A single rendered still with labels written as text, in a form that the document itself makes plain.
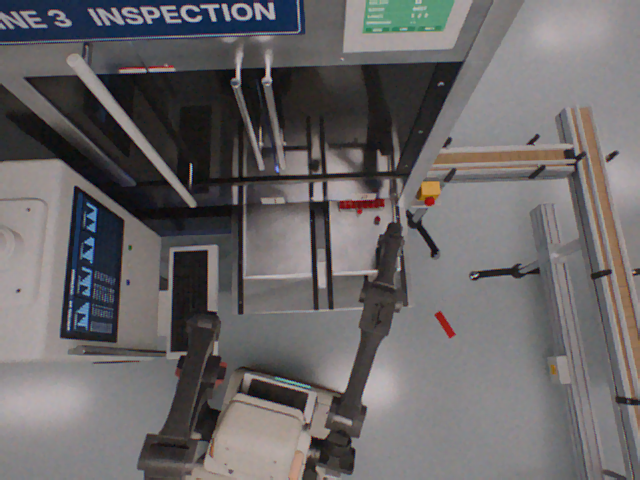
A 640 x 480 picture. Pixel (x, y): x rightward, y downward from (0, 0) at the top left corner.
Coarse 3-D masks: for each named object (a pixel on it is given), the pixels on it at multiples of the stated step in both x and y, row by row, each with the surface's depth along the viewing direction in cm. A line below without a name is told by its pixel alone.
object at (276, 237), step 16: (256, 208) 180; (272, 208) 180; (288, 208) 180; (304, 208) 180; (256, 224) 178; (272, 224) 178; (288, 224) 178; (304, 224) 179; (256, 240) 176; (272, 240) 177; (288, 240) 177; (304, 240) 177; (256, 256) 175; (272, 256) 175; (288, 256) 175; (304, 256) 175; (256, 272) 173; (272, 272) 173; (288, 272) 173; (304, 272) 171
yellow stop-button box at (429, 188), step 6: (426, 180) 168; (432, 180) 168; (438, 180) 168; (426, 186) 168; (432, 186) 168; (438, 186) 168; (420, 192) 169; (426, 192) 167; (432, 192) 167; (438, 192) 167; (420, 198) 170; (426, 198) 169
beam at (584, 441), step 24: (552, 216) 216; (552, 240) 213; (552, 264) 210; (552, 288) 210; (552, 312) 211; (552, 336) 212; (576, 336) 203; (576, 360) 199; (576, 384) 197; (576, 408) 194; (576, 432) 194; (576, 456) 195; (600, 456) 189
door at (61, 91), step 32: (64, 96) 98; (128, 96) 100; (160, 96) 100; (192, 96) 101; (224, 96) 102; (256, 96) 102; (96, 128) 112; (160, 128) 114; (192, 128) 115; (224, 128) 116; (256, 128) 116; (128, 160) 130; (192, 160) 132; (224, 160) 134
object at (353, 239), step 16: (336, 208) 180; (384, 208) 181; (336, 224) 179; (352, 224) 179; (368, 224) 179; (384, 224) 179; (336, 240) 177; (352, 240) 177; (368, 240) 177; (336, 256) 175; (352, 256) 175; (368, 256) 176; (336, 272) 171; (352, 272) 173
